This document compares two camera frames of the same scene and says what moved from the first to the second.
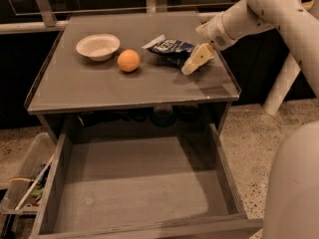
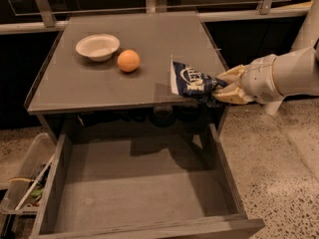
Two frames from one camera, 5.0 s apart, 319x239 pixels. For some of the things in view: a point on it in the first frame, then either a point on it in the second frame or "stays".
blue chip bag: [174, 51] -> [194, 84]
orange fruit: [129, 61] stays
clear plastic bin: [25, 188] stays
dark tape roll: [187, 113] stays
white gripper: [215, 34] -> [258, 79]
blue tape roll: [162, 116] stays
